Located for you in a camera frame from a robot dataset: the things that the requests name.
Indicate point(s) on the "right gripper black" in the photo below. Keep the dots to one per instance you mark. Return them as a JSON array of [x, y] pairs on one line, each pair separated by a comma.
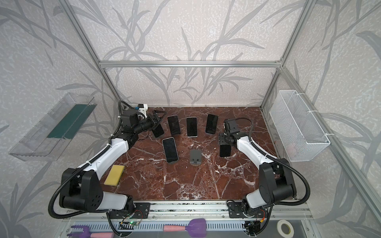
[[224, 146]]

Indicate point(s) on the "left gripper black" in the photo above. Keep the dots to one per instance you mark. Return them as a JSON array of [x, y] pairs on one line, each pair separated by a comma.
[[153, 122]]

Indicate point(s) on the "black smartphone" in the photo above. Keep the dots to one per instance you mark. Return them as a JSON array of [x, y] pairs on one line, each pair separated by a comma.
[[174, 126], [211, 124], [225, 150], [158, 131]]

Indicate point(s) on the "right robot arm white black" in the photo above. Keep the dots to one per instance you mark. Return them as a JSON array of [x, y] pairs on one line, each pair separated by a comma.
[[276, 182]]

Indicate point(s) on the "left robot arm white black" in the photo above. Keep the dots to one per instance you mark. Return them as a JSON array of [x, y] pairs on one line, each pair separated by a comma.
[[81, 191]]

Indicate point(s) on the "grey front phone stand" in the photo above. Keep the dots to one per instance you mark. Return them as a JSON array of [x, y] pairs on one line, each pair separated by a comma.
[[195, 157]]

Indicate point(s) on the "smartphone on white stand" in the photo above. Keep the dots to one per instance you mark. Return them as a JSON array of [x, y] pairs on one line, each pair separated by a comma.
[[191, 127]]

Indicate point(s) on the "large smartphone silver edge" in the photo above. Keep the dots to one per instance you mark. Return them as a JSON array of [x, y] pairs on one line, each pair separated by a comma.
[[170, 150]]

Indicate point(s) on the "yellow sponge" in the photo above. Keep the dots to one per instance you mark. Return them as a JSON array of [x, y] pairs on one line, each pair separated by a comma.
[[114, 175]]

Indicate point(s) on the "purple pink toy spatula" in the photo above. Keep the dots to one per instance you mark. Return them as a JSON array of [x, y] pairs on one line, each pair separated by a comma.
[[196, 228]]

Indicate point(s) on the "white tape roll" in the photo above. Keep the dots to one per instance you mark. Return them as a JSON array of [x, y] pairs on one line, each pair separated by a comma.
[[285, 229]]

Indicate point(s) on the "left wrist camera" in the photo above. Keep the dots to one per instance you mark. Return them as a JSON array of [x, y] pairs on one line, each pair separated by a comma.
[[142, 108]]

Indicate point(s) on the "white wire mesh basket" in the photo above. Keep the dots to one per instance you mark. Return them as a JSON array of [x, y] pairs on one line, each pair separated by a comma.
[[300, 133]]

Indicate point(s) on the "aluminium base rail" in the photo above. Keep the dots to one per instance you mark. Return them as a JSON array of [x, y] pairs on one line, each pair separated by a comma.
[[211, 210]]

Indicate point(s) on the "clear plastic wall shelf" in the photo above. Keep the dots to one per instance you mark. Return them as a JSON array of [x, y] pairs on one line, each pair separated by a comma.
[[47, 140]]

